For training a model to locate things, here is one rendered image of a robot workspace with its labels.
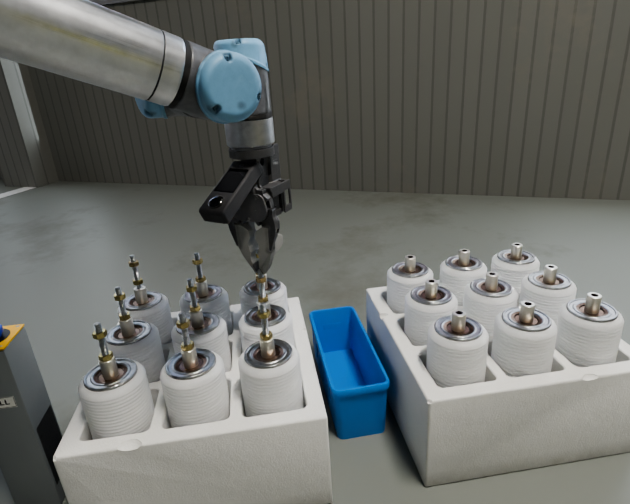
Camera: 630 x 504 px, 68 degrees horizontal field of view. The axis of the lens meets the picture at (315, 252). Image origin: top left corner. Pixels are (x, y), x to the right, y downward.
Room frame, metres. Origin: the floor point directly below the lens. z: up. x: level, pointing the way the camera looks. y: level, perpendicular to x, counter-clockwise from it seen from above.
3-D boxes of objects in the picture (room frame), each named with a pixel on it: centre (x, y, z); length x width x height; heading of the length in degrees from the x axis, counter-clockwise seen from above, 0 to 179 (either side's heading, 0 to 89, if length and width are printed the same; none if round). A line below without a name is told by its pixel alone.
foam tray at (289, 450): (0.71, 0.21, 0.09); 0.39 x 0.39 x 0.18; 7
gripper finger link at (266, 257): (0.73, 0.07, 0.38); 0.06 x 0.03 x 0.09; 152
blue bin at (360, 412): (0.82, -0.05, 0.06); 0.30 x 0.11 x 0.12; 8
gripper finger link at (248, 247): (0.75, 0.10, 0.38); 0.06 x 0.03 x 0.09; 152
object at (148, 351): (0.70, 0.33, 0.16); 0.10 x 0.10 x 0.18
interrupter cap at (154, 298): (0.81, 0.35, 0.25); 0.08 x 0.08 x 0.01
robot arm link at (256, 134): (0.74, 0.09, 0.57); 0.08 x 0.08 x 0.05
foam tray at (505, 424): (0.78, -0.33, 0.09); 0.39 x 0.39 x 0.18; 7
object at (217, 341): (0.71, 0.21, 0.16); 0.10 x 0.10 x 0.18
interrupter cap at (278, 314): (0.72, 0.10, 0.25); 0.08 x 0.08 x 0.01
